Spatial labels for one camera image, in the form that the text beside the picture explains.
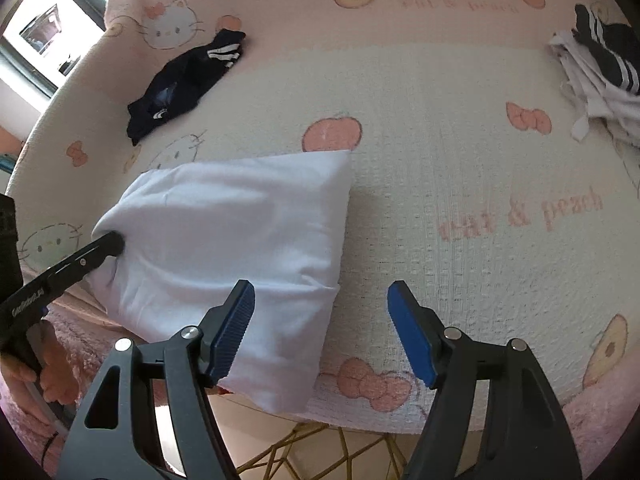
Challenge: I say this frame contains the pink fluffy cloth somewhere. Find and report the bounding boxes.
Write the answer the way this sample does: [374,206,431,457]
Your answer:
[560,385,640,466]
[0,305,118,466]

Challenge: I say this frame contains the pink cat print sofa cover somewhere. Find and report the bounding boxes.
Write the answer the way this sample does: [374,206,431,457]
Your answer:
[5,0,640,436]

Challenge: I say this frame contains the white shirt with navy trim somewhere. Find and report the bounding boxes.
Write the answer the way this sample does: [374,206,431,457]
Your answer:
[91,150,353,416]

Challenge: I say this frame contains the person's left hand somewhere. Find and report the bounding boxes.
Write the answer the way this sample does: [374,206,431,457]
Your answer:
[0,322,81,428]

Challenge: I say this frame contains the folded stack of clothes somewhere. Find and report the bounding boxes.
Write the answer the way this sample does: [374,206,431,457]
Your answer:
[549,27,640,148]

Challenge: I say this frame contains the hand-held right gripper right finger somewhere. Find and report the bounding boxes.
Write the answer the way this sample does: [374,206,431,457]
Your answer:
[387,280,583,480]

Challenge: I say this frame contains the navy shorts with white stripes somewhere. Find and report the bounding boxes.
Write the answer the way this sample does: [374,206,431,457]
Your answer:
[126,29,247,147]

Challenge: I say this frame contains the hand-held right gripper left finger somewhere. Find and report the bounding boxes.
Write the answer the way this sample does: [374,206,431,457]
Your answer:
[57,279,257,480]

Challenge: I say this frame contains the folded navy striped garment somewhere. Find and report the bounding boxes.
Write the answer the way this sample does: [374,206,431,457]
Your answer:
[572,4,640,97]

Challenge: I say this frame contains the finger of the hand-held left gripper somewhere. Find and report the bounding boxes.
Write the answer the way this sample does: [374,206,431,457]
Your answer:
[41,230,126,295]

